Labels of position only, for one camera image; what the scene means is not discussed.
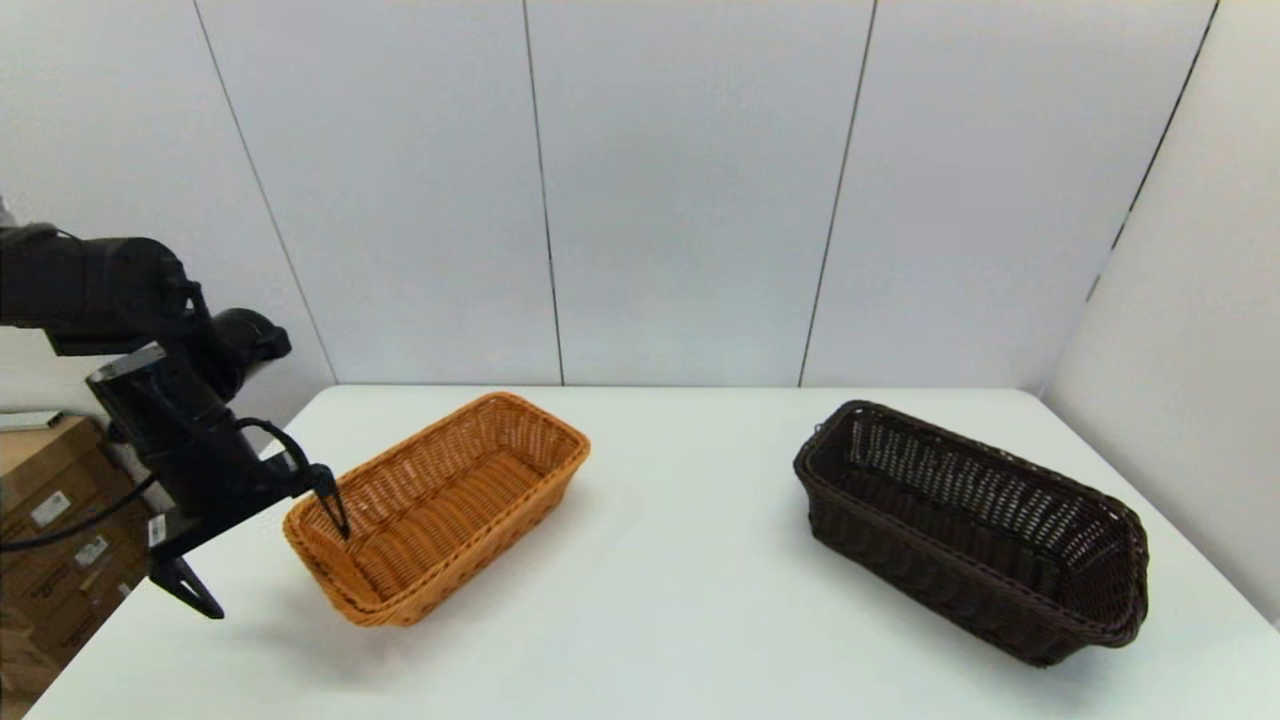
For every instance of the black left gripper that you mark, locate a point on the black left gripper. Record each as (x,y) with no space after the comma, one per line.
(200,470)

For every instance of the brown cardboard box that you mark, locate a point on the brown cardboard box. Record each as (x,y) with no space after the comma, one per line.
(60,625)
(60,500)
(40,455)

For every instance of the dark brown wicker basket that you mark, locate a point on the dark brown wicker basket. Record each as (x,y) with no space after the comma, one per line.
(950,578)

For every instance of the white flat board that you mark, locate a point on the white flat board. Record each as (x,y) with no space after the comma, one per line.
(25,421)

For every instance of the orange wicker basket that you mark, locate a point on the orange wicker basket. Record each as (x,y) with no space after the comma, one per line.
(450,500)

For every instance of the dark grey wall fixture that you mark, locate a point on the dark grey wall fixture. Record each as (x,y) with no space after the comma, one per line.
(5,212)

